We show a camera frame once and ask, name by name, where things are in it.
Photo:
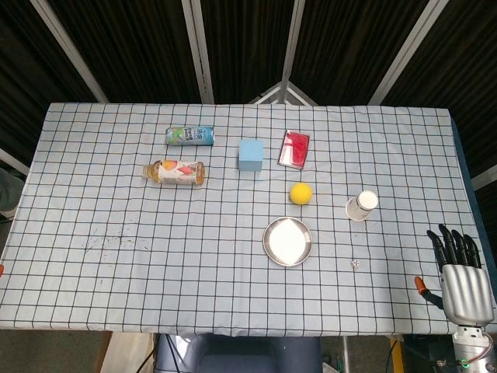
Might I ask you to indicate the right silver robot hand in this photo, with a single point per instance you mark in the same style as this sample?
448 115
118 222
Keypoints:
468 291

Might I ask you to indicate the small white die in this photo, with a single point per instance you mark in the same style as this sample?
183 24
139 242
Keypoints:
355 264

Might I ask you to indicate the white paper cup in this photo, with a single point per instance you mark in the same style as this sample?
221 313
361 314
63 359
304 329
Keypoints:
359 208

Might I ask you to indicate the silver metal bowl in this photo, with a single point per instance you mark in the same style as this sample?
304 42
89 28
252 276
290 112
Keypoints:
287 241

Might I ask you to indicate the white checked tablecloth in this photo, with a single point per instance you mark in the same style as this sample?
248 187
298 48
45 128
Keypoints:
116 217

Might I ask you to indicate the brown cardboard box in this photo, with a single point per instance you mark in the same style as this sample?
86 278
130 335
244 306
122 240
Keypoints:
104 353

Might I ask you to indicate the dark blue undercloth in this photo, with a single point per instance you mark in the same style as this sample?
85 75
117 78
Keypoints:
464 155

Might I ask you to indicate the grey metal table leg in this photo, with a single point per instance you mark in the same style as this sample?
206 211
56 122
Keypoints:
344 353

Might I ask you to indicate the yellow foam ball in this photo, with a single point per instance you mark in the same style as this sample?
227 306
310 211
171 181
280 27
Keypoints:
301 193

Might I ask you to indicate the amber tea plastic bottle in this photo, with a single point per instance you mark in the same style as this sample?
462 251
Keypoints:
176 172

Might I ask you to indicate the red flat card box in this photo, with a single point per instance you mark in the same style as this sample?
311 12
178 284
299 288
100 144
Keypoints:
295 149

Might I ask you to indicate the blue-green drink can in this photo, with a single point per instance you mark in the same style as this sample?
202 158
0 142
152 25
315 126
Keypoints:
190 135

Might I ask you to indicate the dark blue robot torso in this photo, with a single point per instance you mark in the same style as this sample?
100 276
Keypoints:
237 355

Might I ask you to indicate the light blue foam cube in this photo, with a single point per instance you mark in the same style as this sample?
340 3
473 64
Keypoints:
251 155

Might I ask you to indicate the white metal frame bar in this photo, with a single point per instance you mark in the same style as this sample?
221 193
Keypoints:
485 176
13 161

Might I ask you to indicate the white metal frame post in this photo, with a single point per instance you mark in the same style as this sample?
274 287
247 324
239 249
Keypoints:
291 39
70 50
404 54
199 50

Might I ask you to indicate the triangular white frame bracket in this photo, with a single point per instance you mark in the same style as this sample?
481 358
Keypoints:
282 92

